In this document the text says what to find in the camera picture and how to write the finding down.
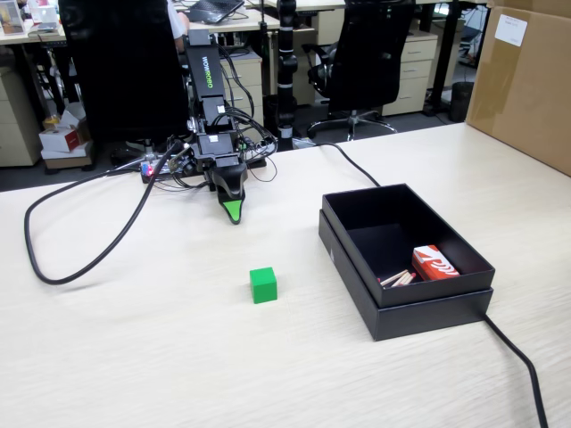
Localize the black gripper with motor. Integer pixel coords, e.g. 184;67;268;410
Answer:
194;132;250;226

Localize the green wooden cube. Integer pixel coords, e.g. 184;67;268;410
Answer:
249;266;279;305

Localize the robot controller circuit board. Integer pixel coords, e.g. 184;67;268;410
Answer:
139;149;198;185

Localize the beige drawer cabinet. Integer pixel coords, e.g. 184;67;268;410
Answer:
221;49;265;135
0;65;44;169
266;7;347;107
381;32;440;118

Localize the black pole with white bands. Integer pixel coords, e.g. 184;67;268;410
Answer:
274;0;300;152

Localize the flat brown carton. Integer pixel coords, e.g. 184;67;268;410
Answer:
41;142;97;173

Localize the black high-back office chair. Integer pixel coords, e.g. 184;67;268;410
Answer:
57;0;191;167

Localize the beige office desk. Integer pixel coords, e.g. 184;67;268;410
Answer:
0;5;281;46
262;0;492;119

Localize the seated person in white shirt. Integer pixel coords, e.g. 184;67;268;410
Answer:
167;0;192;54

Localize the white and red carton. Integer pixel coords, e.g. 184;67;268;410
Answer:
38;108;93;153

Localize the black open laptop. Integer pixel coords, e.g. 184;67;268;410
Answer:
183;0;247;25

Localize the black mesh chair with armrests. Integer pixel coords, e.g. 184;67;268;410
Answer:
302;0;418;142

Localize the orange and white matchbox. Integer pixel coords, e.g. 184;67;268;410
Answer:
410;244;461;283

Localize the black cardboard box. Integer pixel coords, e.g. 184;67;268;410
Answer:
320;182;498;309

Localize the black open box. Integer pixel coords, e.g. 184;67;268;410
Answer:
318;209;495;342

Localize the black mesh trash bin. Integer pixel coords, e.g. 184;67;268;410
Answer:
447;80;476;123

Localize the small white box with red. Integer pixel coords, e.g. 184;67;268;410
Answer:
31;0;61;25

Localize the large brown cardboard box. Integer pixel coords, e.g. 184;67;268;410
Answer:
464;0;571;177

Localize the white shipping label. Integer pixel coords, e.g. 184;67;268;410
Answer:
495;13;529;47

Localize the thin black wire bundle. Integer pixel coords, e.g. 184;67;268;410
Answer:
212;38;279;185

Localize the thick black looped cable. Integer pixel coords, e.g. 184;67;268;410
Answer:
23;140;180;287

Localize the standing picture frame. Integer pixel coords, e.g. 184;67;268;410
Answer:
0;0;25;37

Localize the thick black cable under box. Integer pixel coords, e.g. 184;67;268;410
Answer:
310;142;550;428

